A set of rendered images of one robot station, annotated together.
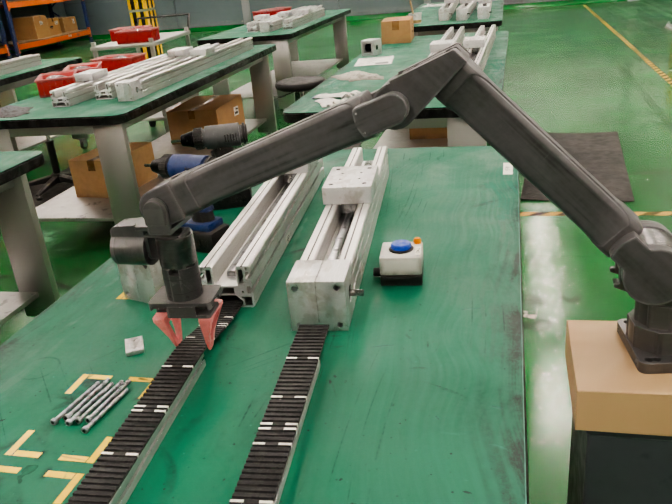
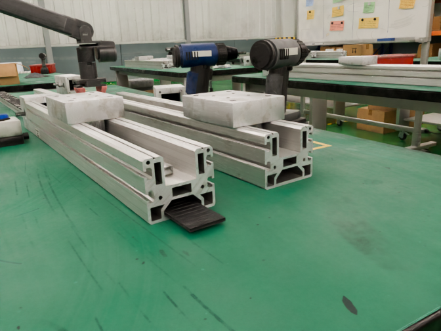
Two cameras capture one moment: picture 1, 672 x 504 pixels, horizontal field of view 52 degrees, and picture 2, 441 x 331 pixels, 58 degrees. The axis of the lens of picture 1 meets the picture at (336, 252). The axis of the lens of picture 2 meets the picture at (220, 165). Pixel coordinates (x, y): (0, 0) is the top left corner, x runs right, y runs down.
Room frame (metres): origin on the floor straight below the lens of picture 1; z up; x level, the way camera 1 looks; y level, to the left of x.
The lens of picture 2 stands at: (2.30, -0.43, 0.99)
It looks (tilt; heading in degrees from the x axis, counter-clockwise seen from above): 17 degrees down; 136
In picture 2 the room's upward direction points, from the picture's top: 3 degrees counter-clockwise
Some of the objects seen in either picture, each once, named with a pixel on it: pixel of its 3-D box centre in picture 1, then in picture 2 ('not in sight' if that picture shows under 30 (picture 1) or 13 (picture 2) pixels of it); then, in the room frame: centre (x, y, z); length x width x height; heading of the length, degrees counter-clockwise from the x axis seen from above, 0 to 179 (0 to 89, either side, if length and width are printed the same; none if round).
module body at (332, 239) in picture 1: (353, 209); (88, 136); (1.52, -0.05, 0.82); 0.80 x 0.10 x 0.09; 169
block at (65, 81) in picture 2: not in sight; (69, 85); (0.23, 0.52, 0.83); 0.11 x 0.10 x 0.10; 83
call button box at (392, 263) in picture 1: (397, 262); (6, 131); (1.22, -0.12, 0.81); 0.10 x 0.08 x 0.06; 79
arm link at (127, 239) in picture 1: (147, 228); (96, 44); (0.99, 0.28, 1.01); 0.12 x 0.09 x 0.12; 74
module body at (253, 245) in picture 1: (275, 212); (169, 123); (1.56, 0.14, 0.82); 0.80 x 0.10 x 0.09; 169
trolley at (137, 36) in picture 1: (152, 79); not in sight; (6.34, 1.49, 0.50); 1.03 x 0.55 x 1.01; 170
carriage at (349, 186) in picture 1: (351, 189); (84, 112); (1.52, -0.05, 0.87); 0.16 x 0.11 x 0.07; 169
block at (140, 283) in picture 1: (158, 270); (165, 101); (1.26, 0.36, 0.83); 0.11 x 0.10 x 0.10; 58
